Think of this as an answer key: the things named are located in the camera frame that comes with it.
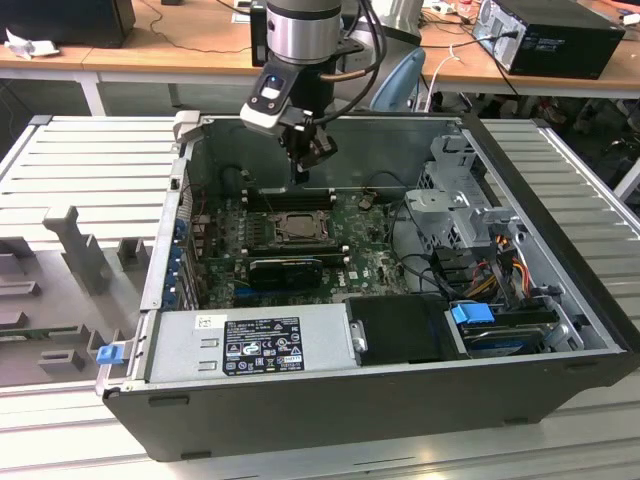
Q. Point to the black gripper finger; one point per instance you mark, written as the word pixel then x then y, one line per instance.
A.
pixel 301 175
pixel 324 149

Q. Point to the square CPU plate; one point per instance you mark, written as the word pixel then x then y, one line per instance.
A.
pixel 300 226

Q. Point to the CPU socket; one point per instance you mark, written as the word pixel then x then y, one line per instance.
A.
pixel 300 227

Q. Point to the small upright black box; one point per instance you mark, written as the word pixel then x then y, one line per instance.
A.
pixel 259 40

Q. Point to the black graphics card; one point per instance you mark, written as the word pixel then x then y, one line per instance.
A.
pixel 285 274

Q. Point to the grey case corner latch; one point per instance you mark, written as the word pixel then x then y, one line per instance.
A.
pixel 186 127

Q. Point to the green motherboard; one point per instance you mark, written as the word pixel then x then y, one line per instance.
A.
pixel 370 280

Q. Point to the silver metal drive cage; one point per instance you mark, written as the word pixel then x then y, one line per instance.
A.
pixel 440 205

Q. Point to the wooden desk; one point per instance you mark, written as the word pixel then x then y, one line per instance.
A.
pixel 175 55
pixel 465 65

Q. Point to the black plastic shroud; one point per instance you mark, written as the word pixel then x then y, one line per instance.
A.
pixel 400 330

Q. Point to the grey power supply unit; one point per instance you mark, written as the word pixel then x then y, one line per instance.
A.
pixel 175 350

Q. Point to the blue disk carrier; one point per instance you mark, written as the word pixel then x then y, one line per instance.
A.
pixel 472 316

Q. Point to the black open PC case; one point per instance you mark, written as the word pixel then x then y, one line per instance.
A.
pixel 300 420

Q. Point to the black desktop PC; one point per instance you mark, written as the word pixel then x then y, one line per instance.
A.
pixel 565 50

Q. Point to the large black box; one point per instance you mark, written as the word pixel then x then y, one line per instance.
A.
pixel 65 20

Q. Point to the blue case latch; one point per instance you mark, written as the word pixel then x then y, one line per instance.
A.
pixel 109 355

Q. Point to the hard disk with blue label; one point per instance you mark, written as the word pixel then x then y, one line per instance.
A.
pixel 505 345

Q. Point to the grey parts rack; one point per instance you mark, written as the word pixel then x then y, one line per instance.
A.
pixel 65 300

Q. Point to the crumpled white paper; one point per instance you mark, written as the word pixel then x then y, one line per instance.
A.
pixel 30 47

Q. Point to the white wrist camera black face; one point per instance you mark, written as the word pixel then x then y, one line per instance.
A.
pixel 262 119

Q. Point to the white furniture frame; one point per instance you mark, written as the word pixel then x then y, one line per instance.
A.
pixel 627 180

